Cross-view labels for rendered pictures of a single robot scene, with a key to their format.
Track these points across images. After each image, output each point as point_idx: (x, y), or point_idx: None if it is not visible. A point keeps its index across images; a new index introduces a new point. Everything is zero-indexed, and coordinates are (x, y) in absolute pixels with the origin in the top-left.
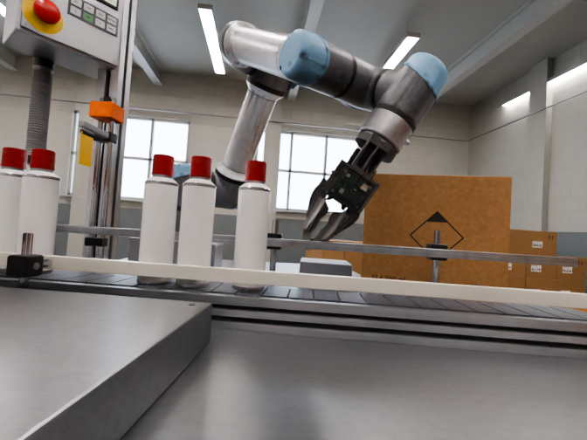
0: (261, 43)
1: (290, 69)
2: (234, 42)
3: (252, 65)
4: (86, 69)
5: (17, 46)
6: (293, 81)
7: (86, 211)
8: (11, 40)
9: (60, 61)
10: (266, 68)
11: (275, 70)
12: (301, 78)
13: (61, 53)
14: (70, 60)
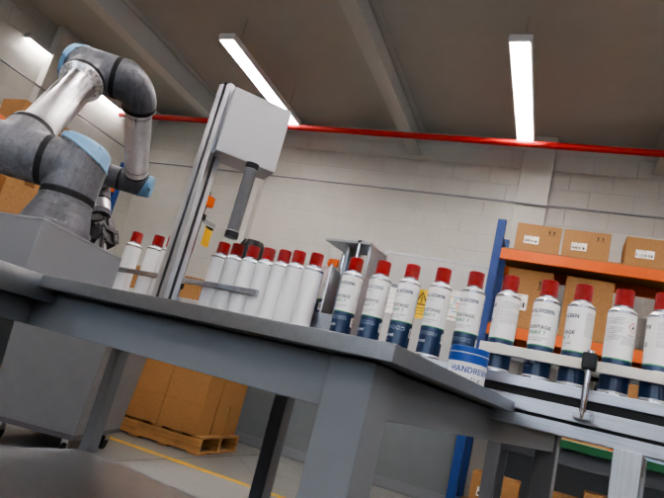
0: (149, 152)
1: (149, 196)
2: (150, 122)
3: (137, 141)
4: (226, 159)
5: (265, 172)
6: (141, 193)
7: (187, 262)
8: (267, 175)
9: (242, 164)
10: (139, 163)
11: (140, 172)
12: (143, 197)
13: (241, 169)
14: (237, 165)
